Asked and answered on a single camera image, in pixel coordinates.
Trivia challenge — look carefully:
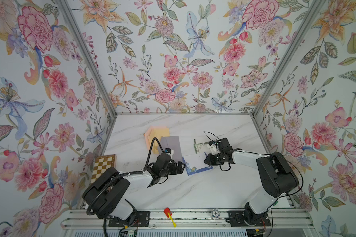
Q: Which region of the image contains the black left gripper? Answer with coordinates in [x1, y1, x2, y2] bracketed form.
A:
[159, 160, 187, 178]

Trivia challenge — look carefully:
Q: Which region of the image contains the grey lavender envelope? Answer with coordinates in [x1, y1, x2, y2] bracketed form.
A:
[159, 136, 183, 162]

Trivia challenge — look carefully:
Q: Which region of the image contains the blue bordered white letter paper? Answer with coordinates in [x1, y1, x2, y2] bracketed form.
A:
[183, 152, 213, 176]

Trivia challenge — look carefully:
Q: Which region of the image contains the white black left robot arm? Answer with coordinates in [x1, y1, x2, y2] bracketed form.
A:
[83, 150, 186, 220]

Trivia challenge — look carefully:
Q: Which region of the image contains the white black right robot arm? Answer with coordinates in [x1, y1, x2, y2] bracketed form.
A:
[204, 138, 299, 226]

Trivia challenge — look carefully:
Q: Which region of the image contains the yellow envelope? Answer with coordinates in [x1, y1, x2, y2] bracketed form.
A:
[149, 126, 170, 155]

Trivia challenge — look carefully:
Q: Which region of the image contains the pink envelope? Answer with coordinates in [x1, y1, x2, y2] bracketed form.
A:
[144, 126, 157, 148]

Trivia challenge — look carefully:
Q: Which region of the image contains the round silver knob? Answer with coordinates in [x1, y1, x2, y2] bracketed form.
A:
[211, 209, 220, 219]

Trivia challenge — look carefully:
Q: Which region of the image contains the yellow stick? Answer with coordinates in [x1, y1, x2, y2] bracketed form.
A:
[169, 215, 177, 228]

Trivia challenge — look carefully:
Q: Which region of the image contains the wooden checkered chessboard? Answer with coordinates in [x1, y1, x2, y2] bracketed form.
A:
[90, 155, 117, 184]

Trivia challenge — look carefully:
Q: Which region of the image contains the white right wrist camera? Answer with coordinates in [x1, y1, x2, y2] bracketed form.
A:
[207, 142, 219, 155]

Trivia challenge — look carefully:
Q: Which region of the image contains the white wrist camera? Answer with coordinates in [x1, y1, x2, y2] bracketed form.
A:
[164, 148, 174, 158]
[207, 142, 219, 155]

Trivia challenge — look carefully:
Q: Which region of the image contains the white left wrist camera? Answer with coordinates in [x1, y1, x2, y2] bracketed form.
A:
[164, 148, 174, 158]

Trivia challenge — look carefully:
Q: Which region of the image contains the black corrugated left cable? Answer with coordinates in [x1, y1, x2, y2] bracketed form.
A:
[85, 137, 167, 216]

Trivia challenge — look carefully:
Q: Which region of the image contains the thin black right cable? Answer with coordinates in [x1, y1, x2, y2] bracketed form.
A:
[203, 131, 222, 143]

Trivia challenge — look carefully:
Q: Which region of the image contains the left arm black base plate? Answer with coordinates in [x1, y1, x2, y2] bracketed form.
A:
[108, 210, 150, 227]

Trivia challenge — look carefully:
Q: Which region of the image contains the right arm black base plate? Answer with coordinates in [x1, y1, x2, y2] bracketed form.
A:
[226, 210, 271, 227]

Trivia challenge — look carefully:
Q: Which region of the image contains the aluminium front rail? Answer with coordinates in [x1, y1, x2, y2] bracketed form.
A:
[61, 208, 314, 230]

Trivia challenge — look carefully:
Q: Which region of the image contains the aluminium corner frame post left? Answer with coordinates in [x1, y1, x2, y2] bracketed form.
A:
[56, 0, 117, 118]

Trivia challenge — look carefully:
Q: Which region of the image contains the aluminium corner frame post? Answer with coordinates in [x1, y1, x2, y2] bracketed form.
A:
[56, 0, 117, 118]
[252, 0, 318, 116]

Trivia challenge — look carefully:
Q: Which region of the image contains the aluminium corner frame post right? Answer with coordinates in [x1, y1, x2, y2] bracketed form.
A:
[252, 0, 318, 116]

